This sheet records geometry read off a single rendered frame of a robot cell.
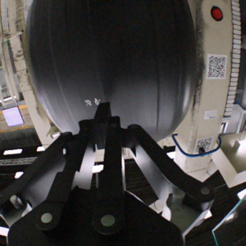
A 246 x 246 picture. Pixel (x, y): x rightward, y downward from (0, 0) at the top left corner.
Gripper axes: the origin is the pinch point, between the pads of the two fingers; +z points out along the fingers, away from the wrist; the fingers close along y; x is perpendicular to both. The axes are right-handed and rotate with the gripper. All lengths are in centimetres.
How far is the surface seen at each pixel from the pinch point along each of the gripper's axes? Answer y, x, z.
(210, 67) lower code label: 28.6, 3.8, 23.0
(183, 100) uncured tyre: 12.1, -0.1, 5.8
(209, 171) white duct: 65, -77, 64
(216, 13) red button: 30.4, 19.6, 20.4
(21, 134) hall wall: -803, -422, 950
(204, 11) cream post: 26.6, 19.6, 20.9
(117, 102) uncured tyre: 1.7, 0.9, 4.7
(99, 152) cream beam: -12, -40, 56
